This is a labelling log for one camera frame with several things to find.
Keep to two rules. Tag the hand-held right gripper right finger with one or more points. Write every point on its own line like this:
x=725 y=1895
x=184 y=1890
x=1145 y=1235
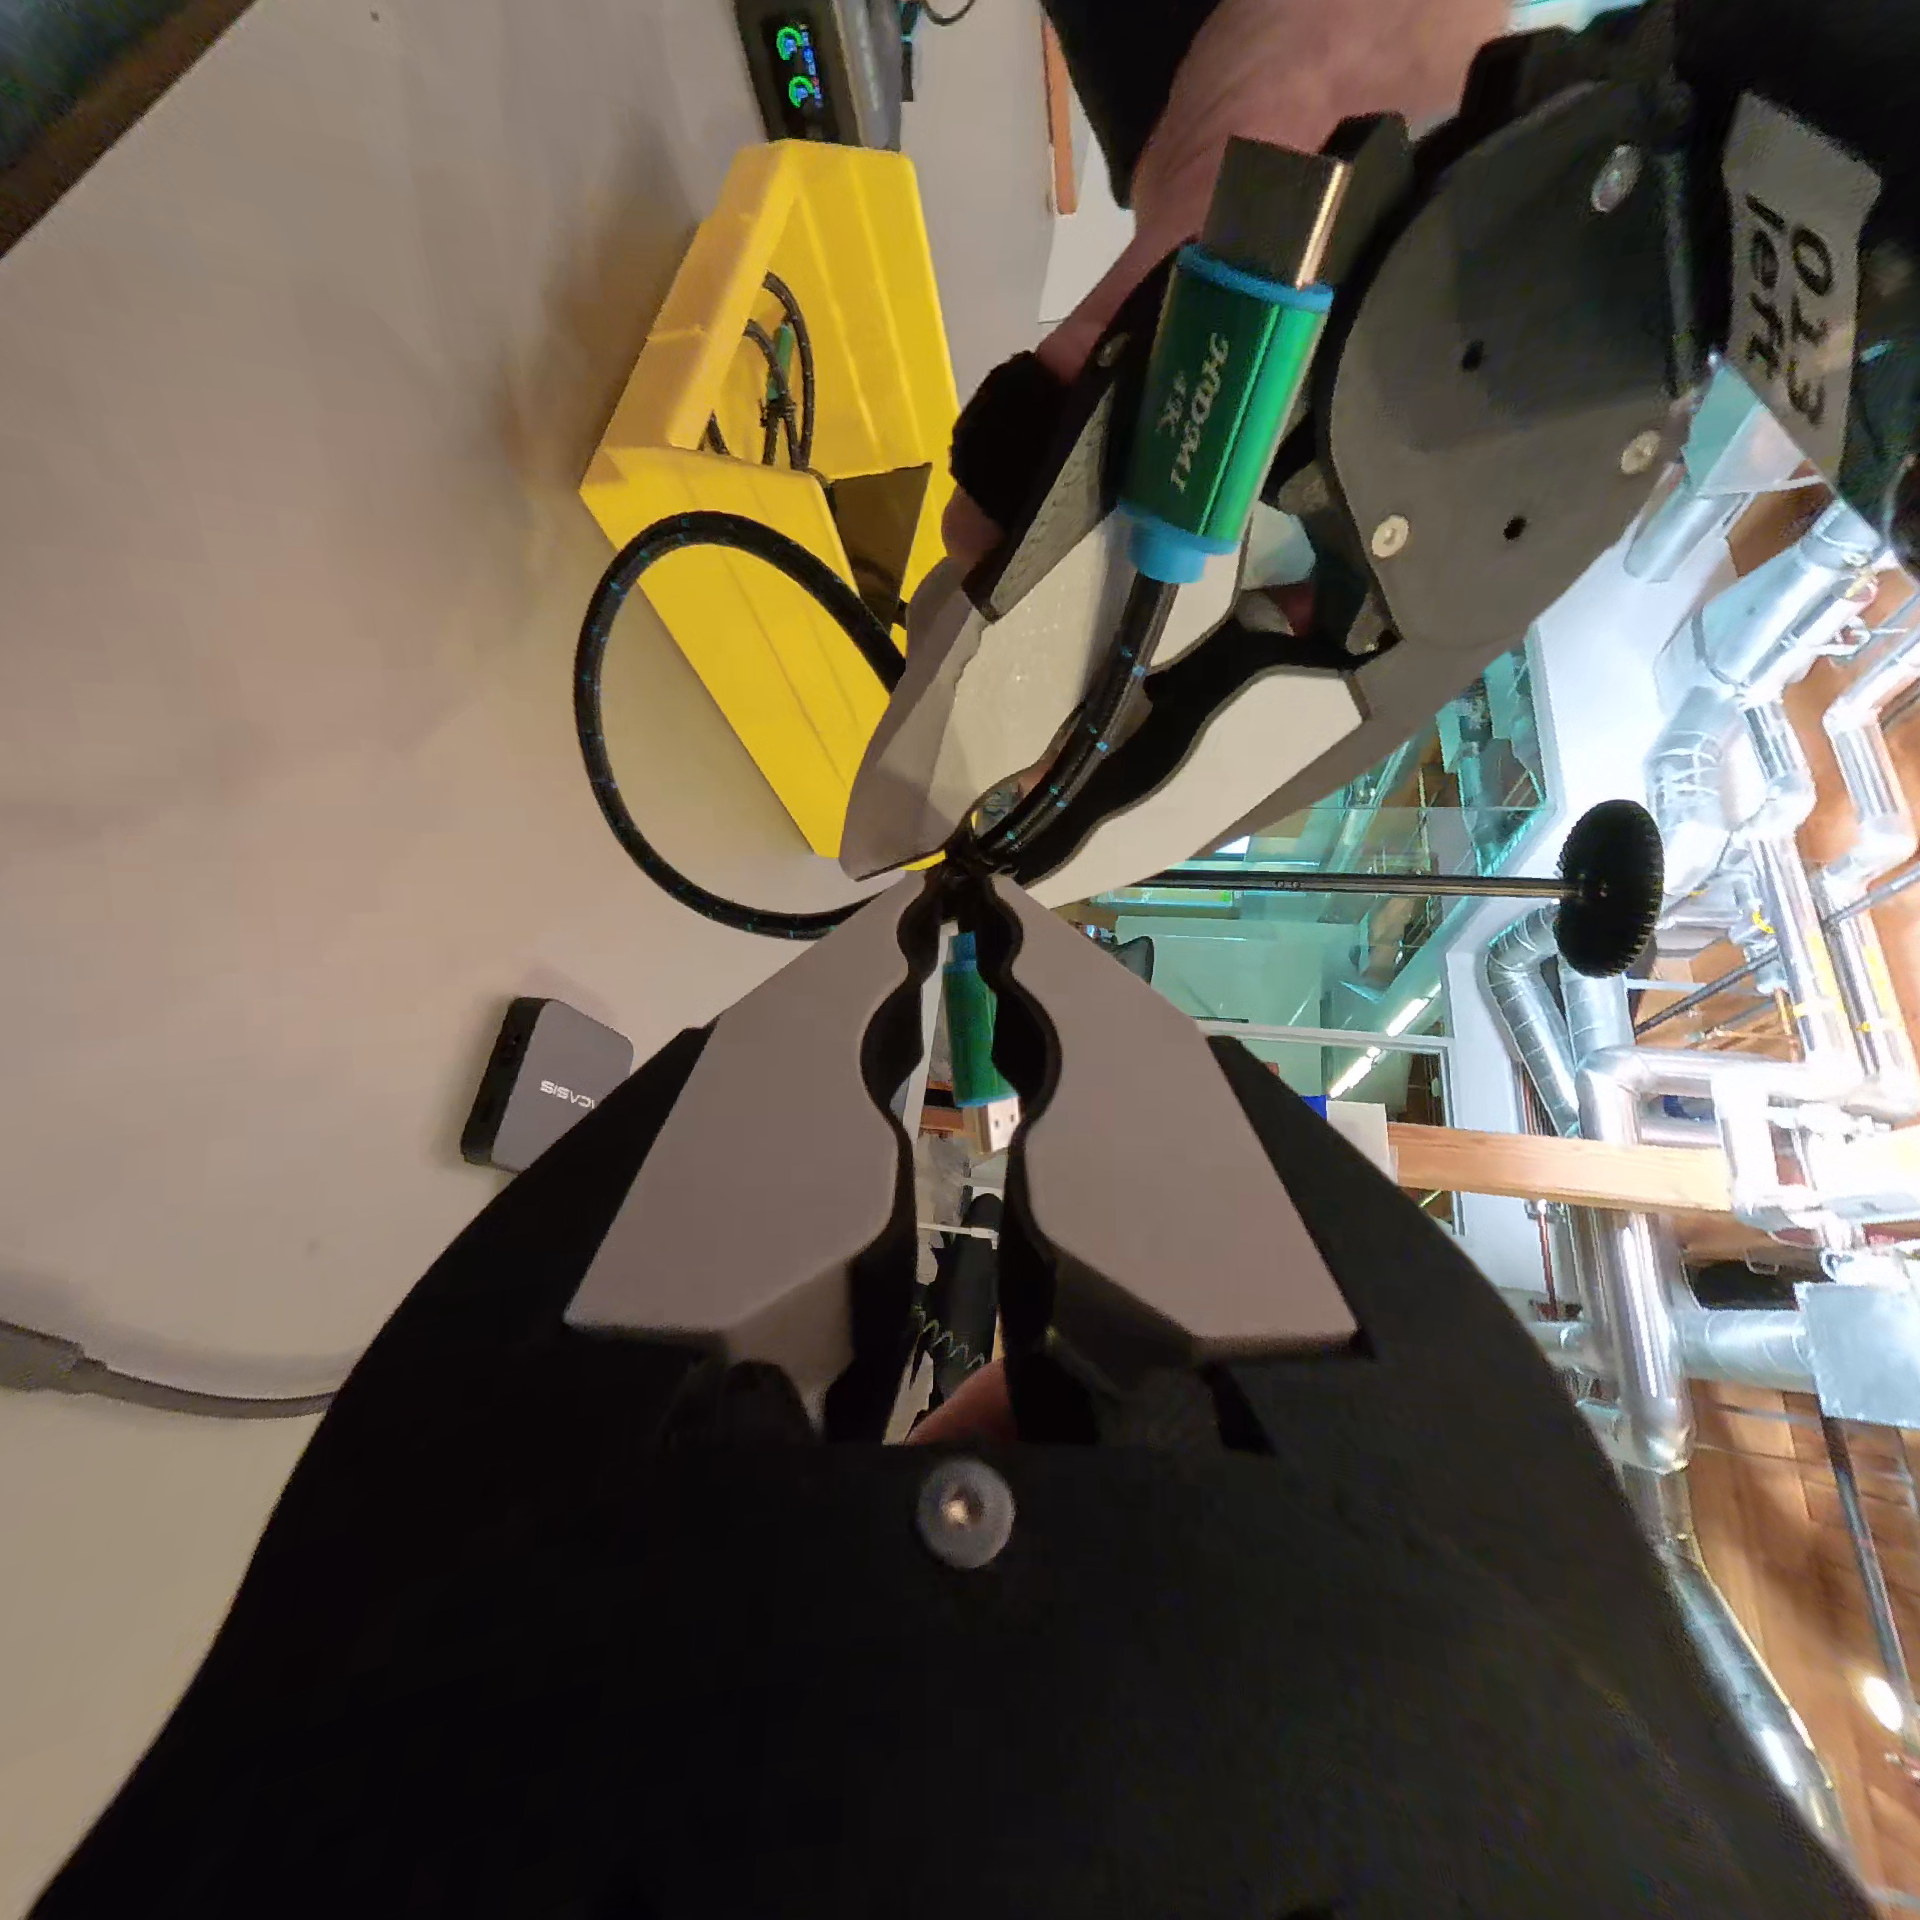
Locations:
x=1170 y=1186

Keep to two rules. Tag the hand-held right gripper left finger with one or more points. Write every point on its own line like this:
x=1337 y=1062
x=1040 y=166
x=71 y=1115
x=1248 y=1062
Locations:
x=751 y=1171

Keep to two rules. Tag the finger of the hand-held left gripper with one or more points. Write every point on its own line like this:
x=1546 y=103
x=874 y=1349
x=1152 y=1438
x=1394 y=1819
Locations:
x=1276 y=780
x=974 y=705

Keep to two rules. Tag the yellow plastic bin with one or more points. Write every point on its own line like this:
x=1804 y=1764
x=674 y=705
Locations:
x=751 y=705

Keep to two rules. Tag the person's left hand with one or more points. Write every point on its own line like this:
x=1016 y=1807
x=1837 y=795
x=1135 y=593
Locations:
x=1290 y=76

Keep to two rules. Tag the dark adapter hub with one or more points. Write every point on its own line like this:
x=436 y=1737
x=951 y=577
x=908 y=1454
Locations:
x=556 y=1090

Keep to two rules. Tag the black round fixture on rod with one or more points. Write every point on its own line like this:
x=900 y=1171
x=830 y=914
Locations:
x=1613 y=886

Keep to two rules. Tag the silver ceiling pipes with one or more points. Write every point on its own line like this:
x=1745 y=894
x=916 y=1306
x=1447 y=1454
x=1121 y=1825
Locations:
x=1636 y=1081

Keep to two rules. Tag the black device with lit display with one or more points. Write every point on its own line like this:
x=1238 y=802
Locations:
x=810 y=76

